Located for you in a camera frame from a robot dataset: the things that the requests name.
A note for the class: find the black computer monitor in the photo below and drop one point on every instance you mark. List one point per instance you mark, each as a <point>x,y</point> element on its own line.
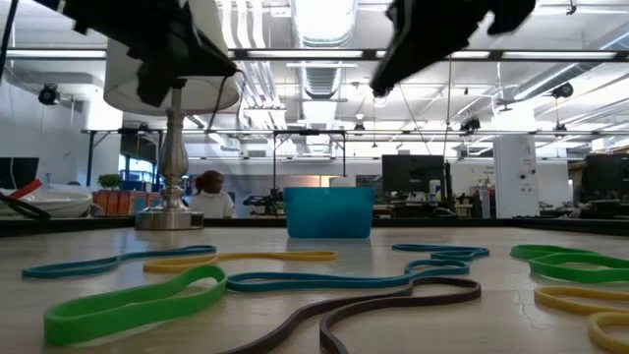
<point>609,174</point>
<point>19,172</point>
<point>413,172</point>

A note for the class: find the teal plastic bin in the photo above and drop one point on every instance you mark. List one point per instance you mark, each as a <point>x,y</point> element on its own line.
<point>329,214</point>

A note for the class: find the yellow rubber band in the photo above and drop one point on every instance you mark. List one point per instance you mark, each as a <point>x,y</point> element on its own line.
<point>167,267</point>
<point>597,336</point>
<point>555,304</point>

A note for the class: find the long brown rubber band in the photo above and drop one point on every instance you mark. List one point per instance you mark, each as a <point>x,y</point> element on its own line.
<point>477,291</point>

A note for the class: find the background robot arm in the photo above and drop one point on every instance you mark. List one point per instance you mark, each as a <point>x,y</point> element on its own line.
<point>260,200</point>

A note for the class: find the black ceiling camera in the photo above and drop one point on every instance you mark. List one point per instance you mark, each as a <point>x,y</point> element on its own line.
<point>563,90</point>
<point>49,94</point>

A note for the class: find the green rubber band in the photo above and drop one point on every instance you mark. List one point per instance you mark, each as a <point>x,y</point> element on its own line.
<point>516,253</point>
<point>565,274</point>
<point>123,305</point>

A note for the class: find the person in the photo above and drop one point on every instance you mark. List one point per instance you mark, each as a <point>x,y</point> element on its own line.
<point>211,204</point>

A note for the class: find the small green potted plant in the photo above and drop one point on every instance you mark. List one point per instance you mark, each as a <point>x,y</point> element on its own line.
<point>109,181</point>

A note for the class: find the white bowl with utensils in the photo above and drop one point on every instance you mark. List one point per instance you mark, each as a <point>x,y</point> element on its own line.
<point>59,204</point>

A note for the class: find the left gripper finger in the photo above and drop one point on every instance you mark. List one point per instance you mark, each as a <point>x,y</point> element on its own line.
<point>206,54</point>
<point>159,74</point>

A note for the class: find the white shade table lamp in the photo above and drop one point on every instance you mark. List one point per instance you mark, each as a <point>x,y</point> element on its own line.
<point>172,162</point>

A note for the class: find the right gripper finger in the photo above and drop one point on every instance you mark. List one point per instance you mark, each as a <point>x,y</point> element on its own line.
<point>403,44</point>
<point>452,24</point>

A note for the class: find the teal rubber band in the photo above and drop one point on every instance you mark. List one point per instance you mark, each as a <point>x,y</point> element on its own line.
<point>484,252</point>
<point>74,268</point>
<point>319,282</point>

